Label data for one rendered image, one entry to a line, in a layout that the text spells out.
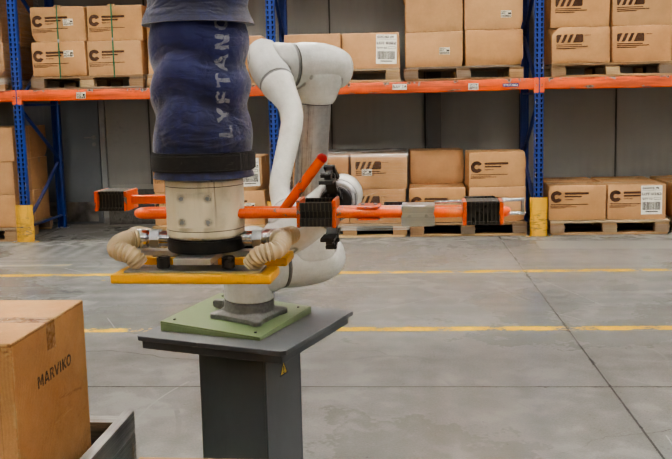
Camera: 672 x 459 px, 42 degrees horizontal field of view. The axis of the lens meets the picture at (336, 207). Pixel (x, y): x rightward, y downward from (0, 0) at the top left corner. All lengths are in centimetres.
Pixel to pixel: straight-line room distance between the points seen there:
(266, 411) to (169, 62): 123
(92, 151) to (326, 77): 845
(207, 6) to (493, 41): 740
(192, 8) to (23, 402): 90
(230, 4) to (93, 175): 916
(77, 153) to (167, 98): 915
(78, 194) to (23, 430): 908
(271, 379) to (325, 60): 97
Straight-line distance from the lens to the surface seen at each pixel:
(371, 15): 1038
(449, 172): 957
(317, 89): 260
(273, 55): 254
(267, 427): 270
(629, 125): 1069
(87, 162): 1095
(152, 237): 196
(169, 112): 184
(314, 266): 272
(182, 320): 272
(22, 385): 200
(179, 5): 183
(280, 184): 229
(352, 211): 185
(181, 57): 183
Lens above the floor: 144
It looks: 7 degrees down
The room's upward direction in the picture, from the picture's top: 1 degrees counter-clockwise
